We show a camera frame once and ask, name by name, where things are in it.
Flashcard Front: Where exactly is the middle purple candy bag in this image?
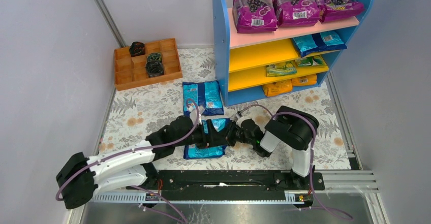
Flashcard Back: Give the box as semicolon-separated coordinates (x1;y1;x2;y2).
272;0;320;27

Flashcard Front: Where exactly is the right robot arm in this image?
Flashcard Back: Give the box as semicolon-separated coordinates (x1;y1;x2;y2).
225;106;319;188

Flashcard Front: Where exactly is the blue shelf unit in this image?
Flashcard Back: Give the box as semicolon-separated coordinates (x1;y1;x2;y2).
212;0;374;106

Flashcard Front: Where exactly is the right purple candy bag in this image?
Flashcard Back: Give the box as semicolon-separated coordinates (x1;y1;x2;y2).
315;0;365;23

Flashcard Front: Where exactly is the large blue candy bag front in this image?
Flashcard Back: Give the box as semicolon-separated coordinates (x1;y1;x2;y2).
292;30;347;57

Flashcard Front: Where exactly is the orange candy bag under shelf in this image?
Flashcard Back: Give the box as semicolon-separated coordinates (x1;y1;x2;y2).
291;74;317;86

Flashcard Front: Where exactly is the purple candy bag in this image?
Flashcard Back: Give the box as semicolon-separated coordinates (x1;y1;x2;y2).
315;0;365;23
232;0;278;34
272;0;320;27

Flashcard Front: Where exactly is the black tape roll back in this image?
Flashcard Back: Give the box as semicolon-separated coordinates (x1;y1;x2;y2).
129;41;145;57

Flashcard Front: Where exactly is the yellow green Fox's candy bag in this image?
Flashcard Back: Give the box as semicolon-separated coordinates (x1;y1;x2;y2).
266;61;297;77

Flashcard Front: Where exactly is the orange mango candy bag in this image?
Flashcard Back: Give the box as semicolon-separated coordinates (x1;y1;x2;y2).
262;79;293;97

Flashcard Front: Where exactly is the wooden compartment tray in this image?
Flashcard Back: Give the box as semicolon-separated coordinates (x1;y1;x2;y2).
114;38;182;91

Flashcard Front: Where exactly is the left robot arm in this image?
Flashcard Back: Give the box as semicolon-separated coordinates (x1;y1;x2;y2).
55;116;235;210

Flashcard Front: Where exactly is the black tape roll front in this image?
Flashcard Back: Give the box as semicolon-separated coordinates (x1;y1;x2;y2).
145;61;164;78

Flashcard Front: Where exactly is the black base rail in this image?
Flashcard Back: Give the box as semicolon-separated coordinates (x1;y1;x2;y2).
140;170;325;202

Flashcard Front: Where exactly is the left purple candy bag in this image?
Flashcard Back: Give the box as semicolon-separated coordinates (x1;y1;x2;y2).
232;0;278;34

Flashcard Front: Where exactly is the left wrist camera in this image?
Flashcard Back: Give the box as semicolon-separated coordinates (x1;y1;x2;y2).
189;106;205;118

